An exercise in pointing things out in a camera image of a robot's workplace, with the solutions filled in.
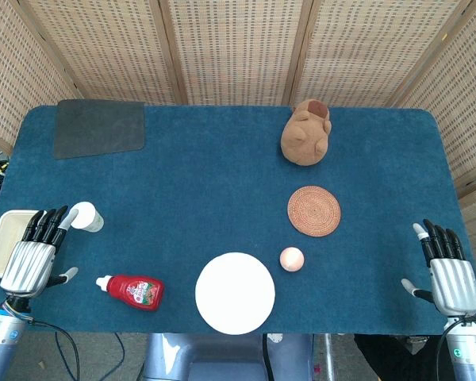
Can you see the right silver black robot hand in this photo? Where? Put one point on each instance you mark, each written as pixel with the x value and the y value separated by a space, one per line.
pixel 454 282

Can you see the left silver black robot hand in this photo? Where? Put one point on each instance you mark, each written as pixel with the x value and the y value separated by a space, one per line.
pixel 28 260

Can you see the small white paper cup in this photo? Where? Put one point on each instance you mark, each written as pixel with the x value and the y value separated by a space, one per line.
pixel 88 216

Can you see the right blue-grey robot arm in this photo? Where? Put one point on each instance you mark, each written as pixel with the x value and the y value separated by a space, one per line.
pixel 470 349

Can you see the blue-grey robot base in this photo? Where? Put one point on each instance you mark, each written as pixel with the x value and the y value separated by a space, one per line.
pixel 222 357

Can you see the cream rectangular tray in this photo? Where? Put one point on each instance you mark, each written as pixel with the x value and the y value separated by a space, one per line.
pixel 2 242

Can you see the round woven coaster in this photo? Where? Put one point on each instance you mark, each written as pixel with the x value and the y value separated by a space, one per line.
pixel 314 211

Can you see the black trousers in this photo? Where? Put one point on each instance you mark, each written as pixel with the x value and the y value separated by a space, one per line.
pixel 396 357

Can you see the red ketchup bottle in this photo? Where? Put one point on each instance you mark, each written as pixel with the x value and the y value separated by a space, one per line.
pixel 139 293

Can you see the dark grey mat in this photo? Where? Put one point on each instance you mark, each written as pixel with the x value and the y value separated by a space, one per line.
pixel 99 129

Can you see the peach-coloured ball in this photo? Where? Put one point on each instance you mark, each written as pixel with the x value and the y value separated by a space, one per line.
pixel 291 259

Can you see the blue table cloth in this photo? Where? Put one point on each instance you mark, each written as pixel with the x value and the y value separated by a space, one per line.
pixel 206 198

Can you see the brown plush toy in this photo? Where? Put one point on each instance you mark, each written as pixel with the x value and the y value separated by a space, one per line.
pixel 303 139

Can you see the white paper plate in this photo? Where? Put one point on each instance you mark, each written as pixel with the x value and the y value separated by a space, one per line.
pixel 235 293

